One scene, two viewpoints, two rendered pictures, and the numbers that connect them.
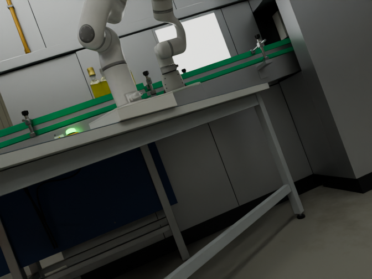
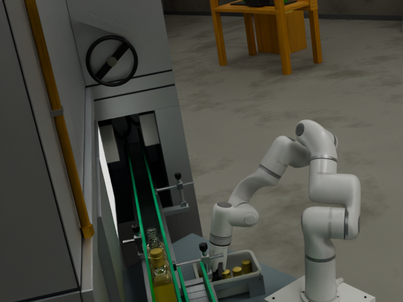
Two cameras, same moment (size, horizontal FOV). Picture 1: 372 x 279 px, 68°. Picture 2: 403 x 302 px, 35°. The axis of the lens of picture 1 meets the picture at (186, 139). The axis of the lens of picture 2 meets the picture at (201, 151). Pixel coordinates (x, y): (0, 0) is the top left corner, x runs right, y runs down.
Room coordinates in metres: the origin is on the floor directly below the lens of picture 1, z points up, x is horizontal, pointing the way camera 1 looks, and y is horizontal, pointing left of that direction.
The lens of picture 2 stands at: (1.25, 1.92, 2.01)
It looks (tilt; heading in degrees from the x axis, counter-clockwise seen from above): 20 degrees down; 273
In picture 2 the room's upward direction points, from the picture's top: 10 degrees counter-clockwise
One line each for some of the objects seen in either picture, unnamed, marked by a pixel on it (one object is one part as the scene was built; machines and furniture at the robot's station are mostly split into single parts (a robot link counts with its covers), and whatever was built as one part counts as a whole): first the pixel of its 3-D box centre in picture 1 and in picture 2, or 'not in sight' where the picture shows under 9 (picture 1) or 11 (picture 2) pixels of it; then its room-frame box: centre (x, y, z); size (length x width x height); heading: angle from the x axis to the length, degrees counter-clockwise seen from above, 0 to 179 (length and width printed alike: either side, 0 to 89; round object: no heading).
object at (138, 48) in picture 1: (158, 56); (105, 206); (1.71, -0.02, 1.15); 0.90 x 0.03 x 0.34; 99
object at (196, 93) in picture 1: (182, 103); (220, 281); (1.38, -0.05, 0.79); 0.27 x 0.17 x 0.08; 9
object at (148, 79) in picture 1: (149, 84); (198, 262); (1.43, 0.07, 0.95); 0.17 x 0.03 x 0.12; 9
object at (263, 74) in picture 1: (262, 55); (176, 199); (1.53, -0.56, 0.90); 0.17 x 0.05 x 0.23; 9
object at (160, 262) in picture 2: (91, 72); (157, 257); (1.51, 0.35, 1.14); 0.04 x 0.04 x 0.04
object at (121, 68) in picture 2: not in sight; (111, 60); (1.71, -0.71, 1.49); 0.21 x 0.05 x 0.21; 9
